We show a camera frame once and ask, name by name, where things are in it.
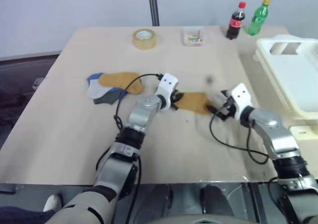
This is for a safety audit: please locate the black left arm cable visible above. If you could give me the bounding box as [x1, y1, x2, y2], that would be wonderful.
[113, 73, 162, 132]

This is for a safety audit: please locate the green bottle with yellow cap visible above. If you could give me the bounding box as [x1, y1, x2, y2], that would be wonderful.
[246, 0, 272, 36]

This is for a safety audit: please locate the clear box of coloured pins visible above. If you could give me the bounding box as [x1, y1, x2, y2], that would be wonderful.
[182, 26, 207, 47]

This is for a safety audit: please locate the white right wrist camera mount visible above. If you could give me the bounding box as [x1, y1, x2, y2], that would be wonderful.
[224, 82, 252, 121]

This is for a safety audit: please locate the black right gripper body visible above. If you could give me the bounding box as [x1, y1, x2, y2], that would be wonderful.
[214, 96, 237, 122]

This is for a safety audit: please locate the small black block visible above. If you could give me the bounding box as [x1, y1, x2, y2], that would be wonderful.
[0, 183, 16, 194]

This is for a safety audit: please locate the cream plastic box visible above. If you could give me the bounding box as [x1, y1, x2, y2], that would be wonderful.
[289, 125, 318, 155]

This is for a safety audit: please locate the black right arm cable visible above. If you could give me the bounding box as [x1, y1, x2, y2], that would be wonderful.
[209, 108, 270, 165]

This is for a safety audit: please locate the grey vertical post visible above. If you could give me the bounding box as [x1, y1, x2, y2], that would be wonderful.
[147, 0, 160, 26]

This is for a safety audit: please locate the white plastic basket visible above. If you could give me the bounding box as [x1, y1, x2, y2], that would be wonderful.
[252, 34, 318, 121]

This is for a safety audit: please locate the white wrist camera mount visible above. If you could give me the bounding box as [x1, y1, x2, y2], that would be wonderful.
[224, 82, 252, 121]
[155, 73, 179, 106]

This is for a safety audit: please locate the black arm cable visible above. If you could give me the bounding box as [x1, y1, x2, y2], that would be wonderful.
[113, 73, 162, 132]
[209, 108, 270, 165]

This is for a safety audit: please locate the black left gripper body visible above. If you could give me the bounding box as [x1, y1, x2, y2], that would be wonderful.
[170, 89, 180, 111]

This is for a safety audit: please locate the roll of brown tape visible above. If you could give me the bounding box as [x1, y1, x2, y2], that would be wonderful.
[131, 28, 159, 51]

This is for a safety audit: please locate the cola bottle with red cap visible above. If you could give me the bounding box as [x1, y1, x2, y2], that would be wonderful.
[225, 1, 247, 40]

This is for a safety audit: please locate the blue jeans leg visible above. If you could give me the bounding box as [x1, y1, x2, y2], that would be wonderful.
[0, 205, 56, 224]

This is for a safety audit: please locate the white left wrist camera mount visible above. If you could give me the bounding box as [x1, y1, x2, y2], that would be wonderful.
[155, 73, 179, 106]

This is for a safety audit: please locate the mustard yellow sock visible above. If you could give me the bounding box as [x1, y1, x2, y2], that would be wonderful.
[177, 91, 212, 116]
[98, 71, 146, 95]

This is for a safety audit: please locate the dark grey sock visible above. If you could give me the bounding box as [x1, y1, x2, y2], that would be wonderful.
[93, 89, 128, 105]

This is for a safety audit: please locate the light grey sock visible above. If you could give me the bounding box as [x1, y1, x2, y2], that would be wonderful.
[86, 80, 109, 100]

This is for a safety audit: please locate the beige table cover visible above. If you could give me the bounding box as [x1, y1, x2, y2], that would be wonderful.
[0, 24, 318, 186]

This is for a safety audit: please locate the blue and white sock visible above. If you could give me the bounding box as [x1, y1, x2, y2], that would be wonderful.
[86, 73, 104, 87]

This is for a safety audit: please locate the dark blue sock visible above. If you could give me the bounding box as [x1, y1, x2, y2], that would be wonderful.
[108, 86, 125, 96]

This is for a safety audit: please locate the white shoe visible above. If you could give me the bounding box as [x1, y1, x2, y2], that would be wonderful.
[43, 193, 63, 213]

